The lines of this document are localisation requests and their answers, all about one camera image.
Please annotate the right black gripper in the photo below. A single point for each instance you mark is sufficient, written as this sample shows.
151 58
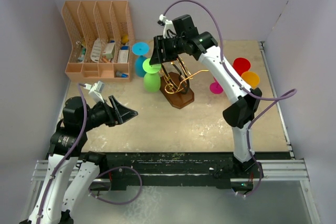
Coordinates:
160 43

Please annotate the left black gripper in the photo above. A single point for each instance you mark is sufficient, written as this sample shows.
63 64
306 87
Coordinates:
118 114

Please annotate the blue wine glass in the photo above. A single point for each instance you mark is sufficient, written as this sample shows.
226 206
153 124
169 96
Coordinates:
140 49

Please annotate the green wine glass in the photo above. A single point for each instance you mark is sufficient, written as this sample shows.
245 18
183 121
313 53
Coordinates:
152 79

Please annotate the pink wine glass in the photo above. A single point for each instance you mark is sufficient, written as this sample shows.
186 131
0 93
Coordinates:
215 87

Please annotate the red wine glass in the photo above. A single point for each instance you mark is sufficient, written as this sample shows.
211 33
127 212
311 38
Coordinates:
241 65

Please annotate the yellow wine glass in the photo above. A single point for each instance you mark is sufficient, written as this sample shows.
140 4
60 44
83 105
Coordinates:
251 78

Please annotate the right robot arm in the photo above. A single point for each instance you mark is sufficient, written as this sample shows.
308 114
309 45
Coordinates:
181 36

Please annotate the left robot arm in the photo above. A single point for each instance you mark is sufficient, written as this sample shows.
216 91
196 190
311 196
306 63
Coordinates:
68 178

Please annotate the gold and black glass rack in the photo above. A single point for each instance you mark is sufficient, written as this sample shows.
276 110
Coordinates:
175 83

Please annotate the white instruction card box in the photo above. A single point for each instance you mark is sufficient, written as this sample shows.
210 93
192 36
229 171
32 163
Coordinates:
123 56

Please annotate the yellow round item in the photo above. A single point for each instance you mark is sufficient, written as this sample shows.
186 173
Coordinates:
125 39

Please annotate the grey and blue stamp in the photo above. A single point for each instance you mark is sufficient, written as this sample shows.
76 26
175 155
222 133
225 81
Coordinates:
119 74

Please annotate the green and white box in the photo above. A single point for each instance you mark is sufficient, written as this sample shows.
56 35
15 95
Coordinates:
109 50

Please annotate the peach plastic desk organizer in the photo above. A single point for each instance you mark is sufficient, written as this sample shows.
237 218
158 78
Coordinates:
86 21

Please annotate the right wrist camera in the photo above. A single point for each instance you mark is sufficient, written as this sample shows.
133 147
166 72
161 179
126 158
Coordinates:
168 27

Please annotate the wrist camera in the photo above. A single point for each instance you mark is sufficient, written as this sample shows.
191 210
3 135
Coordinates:
95 91
168 27

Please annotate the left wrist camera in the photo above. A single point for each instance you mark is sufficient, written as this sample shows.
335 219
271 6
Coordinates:
95 91

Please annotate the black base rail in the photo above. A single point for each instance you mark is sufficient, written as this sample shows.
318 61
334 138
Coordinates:
204 169

